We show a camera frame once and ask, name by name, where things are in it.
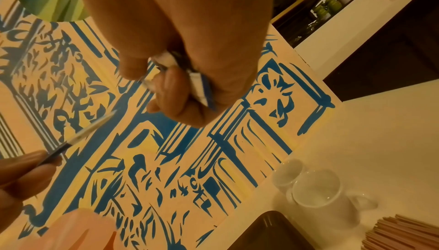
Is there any person's left hand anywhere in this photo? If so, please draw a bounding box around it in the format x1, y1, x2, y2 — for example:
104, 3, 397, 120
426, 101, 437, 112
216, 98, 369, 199
0, 150, 64, 234

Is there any person's right hand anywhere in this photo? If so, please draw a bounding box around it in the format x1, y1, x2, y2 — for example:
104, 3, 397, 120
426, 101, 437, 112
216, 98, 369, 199
71, 0, 277, 129

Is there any pile of blue Equal sachets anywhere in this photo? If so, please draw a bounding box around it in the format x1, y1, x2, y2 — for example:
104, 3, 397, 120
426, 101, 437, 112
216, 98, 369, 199
146, 50, 218, 110

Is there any single blue sweetener sachet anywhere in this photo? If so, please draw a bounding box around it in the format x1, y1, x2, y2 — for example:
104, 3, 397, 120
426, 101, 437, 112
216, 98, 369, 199
39, 107, 122, 167

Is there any dark brown tray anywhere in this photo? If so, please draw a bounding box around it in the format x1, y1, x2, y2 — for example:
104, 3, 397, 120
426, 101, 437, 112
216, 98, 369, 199
226, 210, 318, 250

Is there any bundle of red stir sticks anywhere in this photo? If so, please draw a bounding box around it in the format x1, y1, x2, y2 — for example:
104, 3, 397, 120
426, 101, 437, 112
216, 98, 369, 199
359, 213, 439, 250

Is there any small white cup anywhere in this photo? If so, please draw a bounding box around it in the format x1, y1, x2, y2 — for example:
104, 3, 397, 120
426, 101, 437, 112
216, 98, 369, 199
286, 168, 380, 232
270, 158, 307, 193

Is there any white-topped bar counter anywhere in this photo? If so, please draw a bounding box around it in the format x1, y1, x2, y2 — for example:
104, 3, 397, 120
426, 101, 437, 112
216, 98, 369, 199
293, 0, 439, 103

